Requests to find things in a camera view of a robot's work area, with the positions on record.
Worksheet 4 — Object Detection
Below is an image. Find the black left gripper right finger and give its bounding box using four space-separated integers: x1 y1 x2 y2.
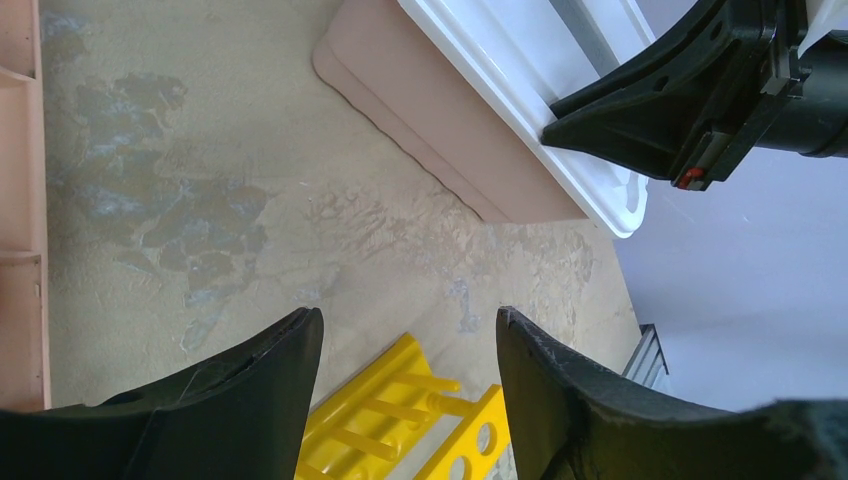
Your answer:
496 307 847 479

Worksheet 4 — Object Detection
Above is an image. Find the pink mesh file organizer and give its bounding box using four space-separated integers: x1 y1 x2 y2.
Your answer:
1 1 51 412

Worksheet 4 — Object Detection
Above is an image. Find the white bin lid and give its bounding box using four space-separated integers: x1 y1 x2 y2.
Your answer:
397 0 657 240

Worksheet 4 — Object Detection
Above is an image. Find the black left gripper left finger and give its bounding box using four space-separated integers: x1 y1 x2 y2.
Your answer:
1 308 324 479

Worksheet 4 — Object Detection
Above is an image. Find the pink plastic bin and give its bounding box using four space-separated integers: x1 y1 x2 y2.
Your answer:
312 0 587 224

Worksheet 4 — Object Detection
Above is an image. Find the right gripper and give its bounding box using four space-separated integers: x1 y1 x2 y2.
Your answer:
540 1 808 191

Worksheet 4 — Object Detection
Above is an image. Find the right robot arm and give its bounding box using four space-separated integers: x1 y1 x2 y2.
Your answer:
540 1 847 191

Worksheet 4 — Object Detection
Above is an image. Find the yellow test tube rack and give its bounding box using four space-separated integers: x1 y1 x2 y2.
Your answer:
294 333 511 479

